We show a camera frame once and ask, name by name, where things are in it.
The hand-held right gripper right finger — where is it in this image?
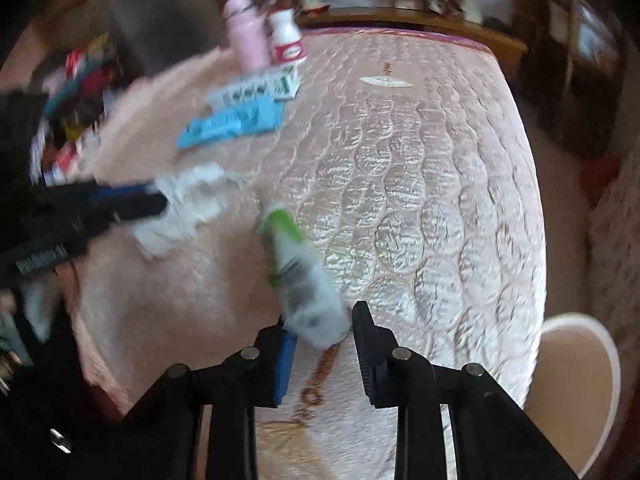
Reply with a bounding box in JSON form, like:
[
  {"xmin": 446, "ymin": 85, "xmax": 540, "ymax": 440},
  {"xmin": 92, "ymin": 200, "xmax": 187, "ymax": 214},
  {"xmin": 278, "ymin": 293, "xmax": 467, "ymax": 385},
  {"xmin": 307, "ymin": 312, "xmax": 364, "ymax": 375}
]
[{"xmin": 351, "ymin": 301, "xmax": 581, "ymax": 480}]

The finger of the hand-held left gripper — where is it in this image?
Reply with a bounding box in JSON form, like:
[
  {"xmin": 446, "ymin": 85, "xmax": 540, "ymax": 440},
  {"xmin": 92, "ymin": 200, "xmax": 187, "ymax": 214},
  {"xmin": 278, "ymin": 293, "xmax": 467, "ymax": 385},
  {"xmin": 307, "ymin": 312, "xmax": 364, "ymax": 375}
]
[
  {"xmin": 82, "ymin": 180, "xmax": 162, "ymax": 205},
  {"xmin": 80, "ymin": 191, "xmax": 169, "ymax": 233}
]

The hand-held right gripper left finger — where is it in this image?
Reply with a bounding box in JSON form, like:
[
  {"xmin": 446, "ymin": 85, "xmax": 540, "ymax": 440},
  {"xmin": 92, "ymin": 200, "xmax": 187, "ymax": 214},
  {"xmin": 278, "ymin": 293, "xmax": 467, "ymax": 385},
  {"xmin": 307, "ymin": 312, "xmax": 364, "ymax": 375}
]
[{"xmin": 117, "ymin": 316, "xmax": 299, "ymax": 480}]

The white tissue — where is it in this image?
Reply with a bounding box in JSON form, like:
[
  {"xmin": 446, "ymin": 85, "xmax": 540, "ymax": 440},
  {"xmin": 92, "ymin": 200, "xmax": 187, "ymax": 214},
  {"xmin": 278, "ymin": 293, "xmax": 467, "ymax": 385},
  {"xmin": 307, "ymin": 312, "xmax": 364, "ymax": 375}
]
[{"xmin": 132, "ymin": 161, "xmax": 243, "ymax": 262}]

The white tube with green cap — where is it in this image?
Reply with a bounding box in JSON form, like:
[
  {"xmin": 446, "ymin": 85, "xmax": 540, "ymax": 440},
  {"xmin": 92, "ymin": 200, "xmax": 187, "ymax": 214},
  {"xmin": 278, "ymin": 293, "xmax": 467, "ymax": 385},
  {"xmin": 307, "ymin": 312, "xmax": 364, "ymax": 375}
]
[{"xmin": 256, "ymin": 202, "xmax": 352, "ymax": 349}]

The pile of colourful packets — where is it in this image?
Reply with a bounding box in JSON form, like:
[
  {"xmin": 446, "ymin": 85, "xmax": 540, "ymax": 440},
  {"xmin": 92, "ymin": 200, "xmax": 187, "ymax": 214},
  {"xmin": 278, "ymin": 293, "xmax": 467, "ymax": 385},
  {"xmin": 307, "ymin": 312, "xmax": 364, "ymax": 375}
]
[{"xmin": 29, "ymin": 34, "xmax": 127, "ymax": 188}]

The blue packet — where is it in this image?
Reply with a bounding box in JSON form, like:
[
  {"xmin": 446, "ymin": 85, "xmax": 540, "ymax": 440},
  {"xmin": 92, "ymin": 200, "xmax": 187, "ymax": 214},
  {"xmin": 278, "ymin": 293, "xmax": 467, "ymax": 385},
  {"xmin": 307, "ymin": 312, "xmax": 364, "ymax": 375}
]
[{"xmin": 176, "ymin": 96, "xmax": 284, "ymax": 150}]

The pink quilted bedspread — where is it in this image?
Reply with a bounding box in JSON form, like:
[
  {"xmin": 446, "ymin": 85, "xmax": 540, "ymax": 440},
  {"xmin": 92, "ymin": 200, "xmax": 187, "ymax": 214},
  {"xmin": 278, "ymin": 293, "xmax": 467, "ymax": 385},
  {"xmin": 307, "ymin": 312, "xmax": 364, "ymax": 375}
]
[{"xmin": 70, "ymin": 27, "xmax": 549, "ymax": 480}]

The small white printed box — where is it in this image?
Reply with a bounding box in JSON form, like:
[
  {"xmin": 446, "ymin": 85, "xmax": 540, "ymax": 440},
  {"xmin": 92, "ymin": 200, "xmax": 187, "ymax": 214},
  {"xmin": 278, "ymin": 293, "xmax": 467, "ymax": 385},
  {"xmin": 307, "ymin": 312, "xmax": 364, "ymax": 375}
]
[{"xmin": 206, "ymin": 64, "xmax": 302, "ymax": 112}]

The white pill bottle pink label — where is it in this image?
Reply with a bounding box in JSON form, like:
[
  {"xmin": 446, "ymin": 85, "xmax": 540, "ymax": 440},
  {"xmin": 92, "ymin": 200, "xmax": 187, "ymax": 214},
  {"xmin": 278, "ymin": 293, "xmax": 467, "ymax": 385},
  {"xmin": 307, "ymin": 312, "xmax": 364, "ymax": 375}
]
[{"xmin": 268, "ymin": 8, "xmax": 307, "ymax": 67}]

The red bag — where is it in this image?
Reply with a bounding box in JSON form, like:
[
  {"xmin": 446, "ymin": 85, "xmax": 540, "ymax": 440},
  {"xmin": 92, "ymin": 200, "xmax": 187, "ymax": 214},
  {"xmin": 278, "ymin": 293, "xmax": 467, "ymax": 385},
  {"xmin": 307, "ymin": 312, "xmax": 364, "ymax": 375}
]
[{"xmin": 579, "ymin": 156, "xmax": 622, "ymax": 197}]

